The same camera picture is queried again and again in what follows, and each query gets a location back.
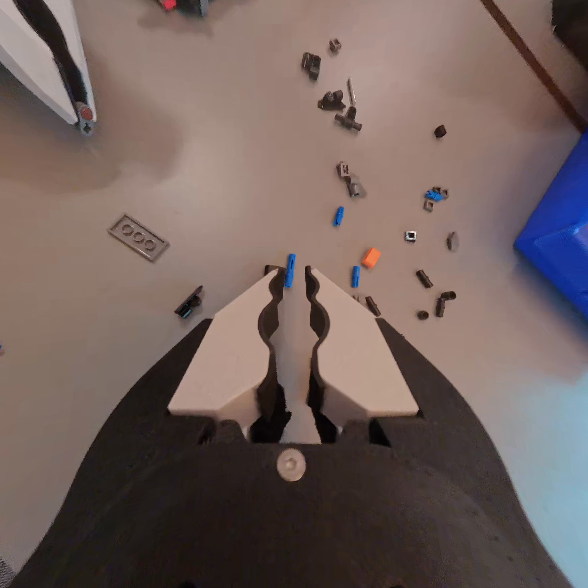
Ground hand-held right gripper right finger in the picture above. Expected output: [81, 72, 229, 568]
[304, 266, 420, 432]

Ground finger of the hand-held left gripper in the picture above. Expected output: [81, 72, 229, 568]
[28, 0, 97, 114]
[0, 0, 83, 126]

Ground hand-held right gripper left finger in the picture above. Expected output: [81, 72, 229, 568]
[167, 268, 285, 435]

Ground grey lego cross-hole connector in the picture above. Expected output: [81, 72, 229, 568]
[76, 103, 98, 137]

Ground grey lego car model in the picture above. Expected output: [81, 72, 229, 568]
[154, 0, 214, 17]

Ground black lego wedge panel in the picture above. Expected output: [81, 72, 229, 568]
[174, 285, 204, 319]

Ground black lego plate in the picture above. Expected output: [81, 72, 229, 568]
[107, 213, 171, 263]

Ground black lego axle connector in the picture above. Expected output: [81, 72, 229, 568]
[334, 107, 364, 134]

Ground black toy set box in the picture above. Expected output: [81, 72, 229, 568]
[551, 0, 588, 60]

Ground blue plastic bin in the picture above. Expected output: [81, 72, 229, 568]
[514, 131, 588, 322]

